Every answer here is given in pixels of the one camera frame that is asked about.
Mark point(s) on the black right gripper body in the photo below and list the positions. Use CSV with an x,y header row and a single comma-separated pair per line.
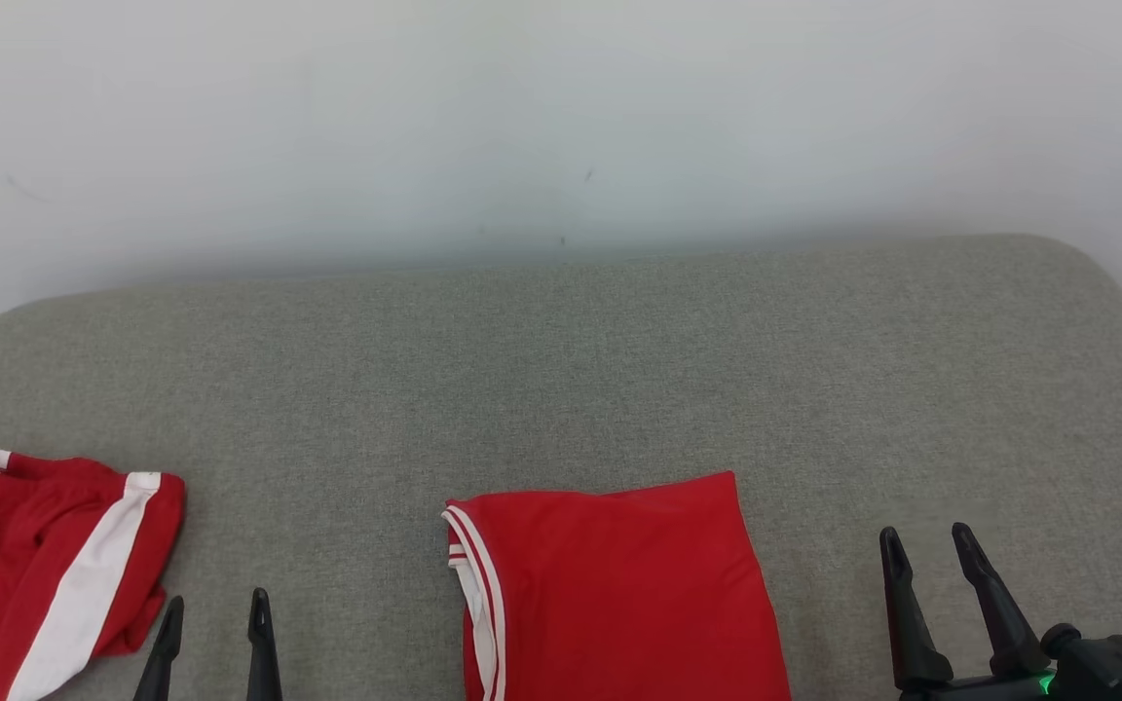
x,y
980,690

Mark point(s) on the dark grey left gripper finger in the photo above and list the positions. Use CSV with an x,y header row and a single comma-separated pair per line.
x,y
164,662
263,662

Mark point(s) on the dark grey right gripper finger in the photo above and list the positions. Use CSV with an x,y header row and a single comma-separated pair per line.
x,y
1004,628
910,633

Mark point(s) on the red shorts with white stripe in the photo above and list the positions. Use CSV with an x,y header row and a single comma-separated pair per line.
x,y
35,545

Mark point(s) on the red Bulls 23 jersey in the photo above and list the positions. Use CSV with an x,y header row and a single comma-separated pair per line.
x,y
619,594

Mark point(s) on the grey fabric sofa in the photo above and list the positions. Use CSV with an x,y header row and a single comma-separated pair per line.
x,y
561,389

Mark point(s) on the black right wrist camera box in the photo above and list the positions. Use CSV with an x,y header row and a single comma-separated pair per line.
x,y
1106,672

